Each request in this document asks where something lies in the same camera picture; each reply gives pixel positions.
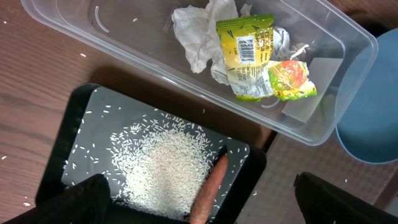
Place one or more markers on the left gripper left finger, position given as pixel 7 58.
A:
pixel 87 202

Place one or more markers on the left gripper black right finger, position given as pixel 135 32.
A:
pixel 322 202

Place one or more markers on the pile of white rice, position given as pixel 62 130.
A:
pixel 154 162

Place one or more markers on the dark blue plate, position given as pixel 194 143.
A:
pixel 368 129

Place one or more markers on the orange carrot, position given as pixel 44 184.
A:
pixel 203 204

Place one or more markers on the green yellow snack wrapper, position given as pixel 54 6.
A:
pixel 255 67

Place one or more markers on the clear plastic waste bin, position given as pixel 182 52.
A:
pixel 339 54

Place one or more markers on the brown plastic serving tray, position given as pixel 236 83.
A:
pixel 273 199

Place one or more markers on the black plastic tray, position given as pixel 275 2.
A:
pixel 74 124

